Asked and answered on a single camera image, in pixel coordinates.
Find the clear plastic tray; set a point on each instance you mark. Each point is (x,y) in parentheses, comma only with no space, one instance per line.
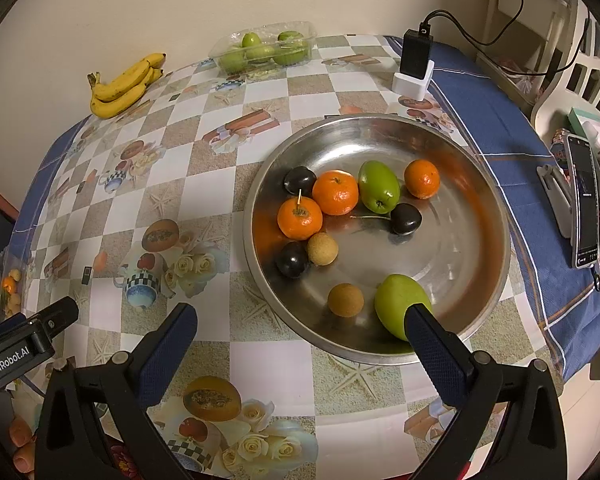
(220,52)

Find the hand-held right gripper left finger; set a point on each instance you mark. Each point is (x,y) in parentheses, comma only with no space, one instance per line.
(167,355)

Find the black smartphone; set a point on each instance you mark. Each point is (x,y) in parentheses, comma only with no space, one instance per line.
(585,200)

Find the light green jujube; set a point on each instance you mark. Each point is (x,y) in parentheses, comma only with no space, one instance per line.
(395,300)

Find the bunch of yellow bananas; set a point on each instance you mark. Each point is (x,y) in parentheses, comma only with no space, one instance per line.
(115,100)

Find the small colourful container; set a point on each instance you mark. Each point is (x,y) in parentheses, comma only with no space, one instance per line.
(560,145)

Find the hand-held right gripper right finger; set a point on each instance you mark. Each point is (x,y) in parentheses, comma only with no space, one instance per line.
(434,355)

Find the clear plastic bag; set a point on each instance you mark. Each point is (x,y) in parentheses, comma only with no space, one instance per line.
(10,285)

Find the dark purple plum with stem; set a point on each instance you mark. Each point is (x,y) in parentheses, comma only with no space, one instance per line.
(406,218)

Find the checkered printed tablecloth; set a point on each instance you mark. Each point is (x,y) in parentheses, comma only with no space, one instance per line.
(300,90)

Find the grey phone stand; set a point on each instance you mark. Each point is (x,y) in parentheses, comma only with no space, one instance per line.
(555,195)

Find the tan longan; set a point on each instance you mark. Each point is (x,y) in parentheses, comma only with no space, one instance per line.
(346,300)
(322,249)

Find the person's left hand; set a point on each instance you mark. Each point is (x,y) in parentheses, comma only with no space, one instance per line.
(24,447)

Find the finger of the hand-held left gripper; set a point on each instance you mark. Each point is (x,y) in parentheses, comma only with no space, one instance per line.
(57,314)

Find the black power bank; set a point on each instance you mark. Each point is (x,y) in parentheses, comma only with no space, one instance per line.
(416,55)

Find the large steel bowl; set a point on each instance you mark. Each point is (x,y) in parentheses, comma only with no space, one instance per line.
(450,260)

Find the small orange mandarin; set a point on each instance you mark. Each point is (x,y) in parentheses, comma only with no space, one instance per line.
(422,178)

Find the large orange mandarin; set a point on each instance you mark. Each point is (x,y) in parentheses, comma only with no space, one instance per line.
(335,192)
(300,220)

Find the white lattice plastic chair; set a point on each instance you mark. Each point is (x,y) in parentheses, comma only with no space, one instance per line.
(555,100)

